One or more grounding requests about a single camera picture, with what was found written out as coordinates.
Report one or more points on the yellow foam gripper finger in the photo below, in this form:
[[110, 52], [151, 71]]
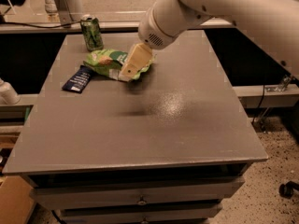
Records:
[[138, 57]]

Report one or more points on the lower grey drawer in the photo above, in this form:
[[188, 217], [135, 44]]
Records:
[[149, 213]]

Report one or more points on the grey drawer cabinet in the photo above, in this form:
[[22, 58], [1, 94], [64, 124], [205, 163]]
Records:
[[181, 120]]

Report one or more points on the metal floor bracket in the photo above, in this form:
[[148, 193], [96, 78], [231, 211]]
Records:
[[282, 85]]

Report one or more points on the green soda can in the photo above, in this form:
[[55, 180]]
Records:
[[91, 31]]

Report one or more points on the metal angled bracket post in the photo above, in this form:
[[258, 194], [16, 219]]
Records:
[[69, 11]]

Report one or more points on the grey drawer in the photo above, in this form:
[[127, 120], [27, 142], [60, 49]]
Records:
[[173, 191], [149, 213]]

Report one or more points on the upper grey drawer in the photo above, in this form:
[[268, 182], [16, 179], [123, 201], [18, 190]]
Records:
[[173, 191]]

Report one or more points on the black chair caster wheel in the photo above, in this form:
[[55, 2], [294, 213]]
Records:
[[288, 189]]

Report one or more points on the cardboard box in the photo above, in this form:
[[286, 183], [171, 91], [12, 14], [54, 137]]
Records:
[[16, 206]]

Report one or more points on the blue rxbar blueberry wrapper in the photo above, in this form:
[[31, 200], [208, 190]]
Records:
[[78, 82]]

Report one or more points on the white pipe fitting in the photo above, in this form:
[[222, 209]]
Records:
[[8, 94]]

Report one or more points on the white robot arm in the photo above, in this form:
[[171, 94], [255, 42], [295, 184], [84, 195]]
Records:
[[273, 25]]

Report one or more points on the green rice chip bag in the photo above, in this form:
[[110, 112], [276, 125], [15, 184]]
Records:
[[109, 62]]

